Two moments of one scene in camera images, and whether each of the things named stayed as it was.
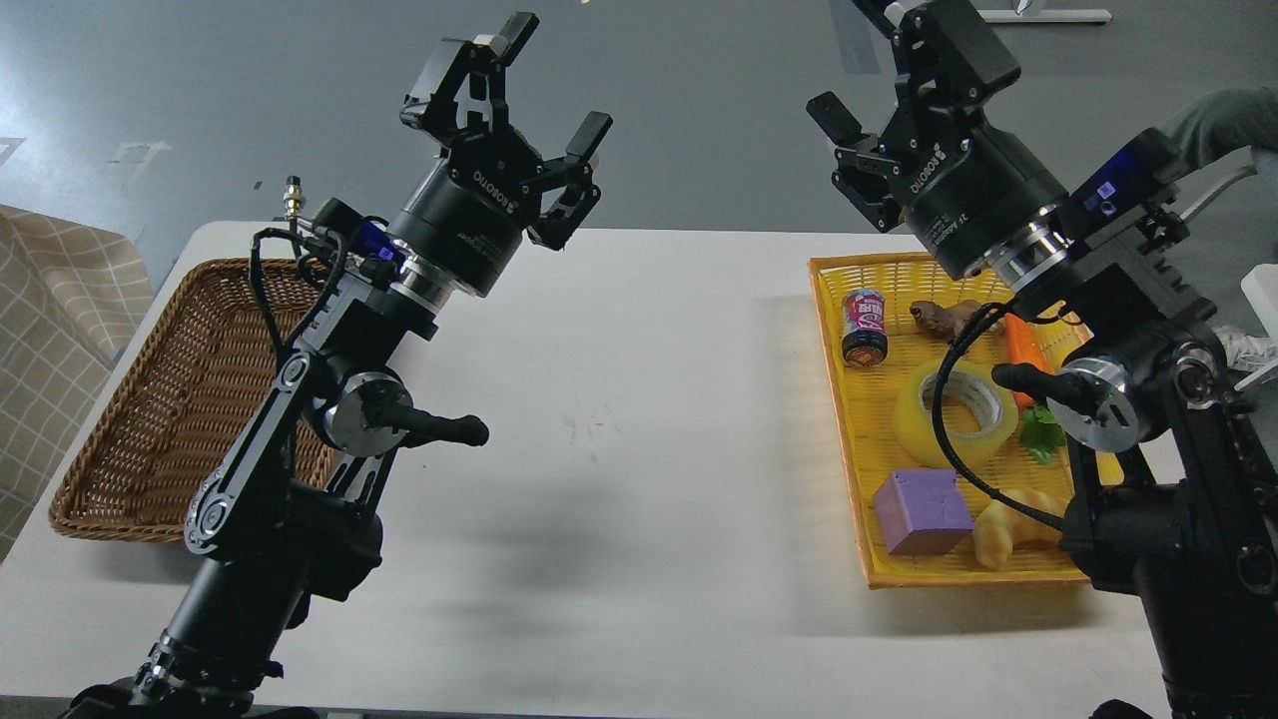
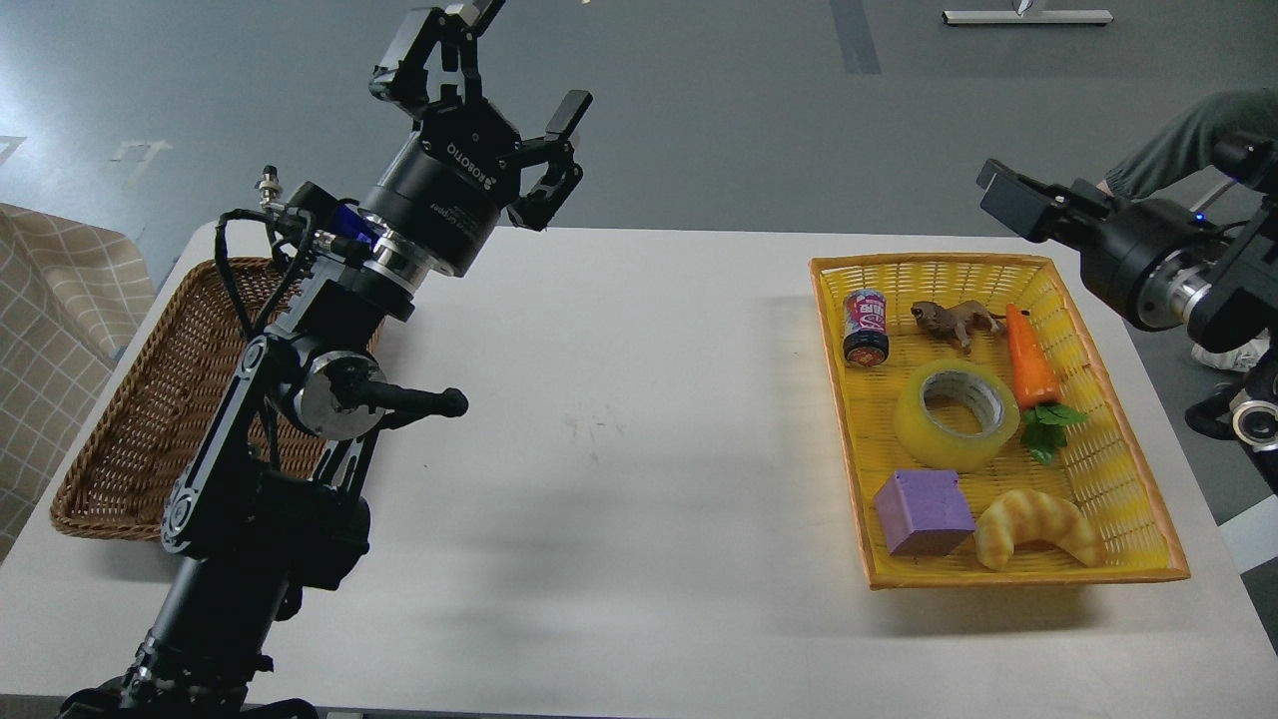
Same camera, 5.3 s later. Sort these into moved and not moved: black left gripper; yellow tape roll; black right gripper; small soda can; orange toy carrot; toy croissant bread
Moved: black left gripper; black right gripper
Not moved: toy croissant bread; yellow tape roll; orange toy carrot; small soda can
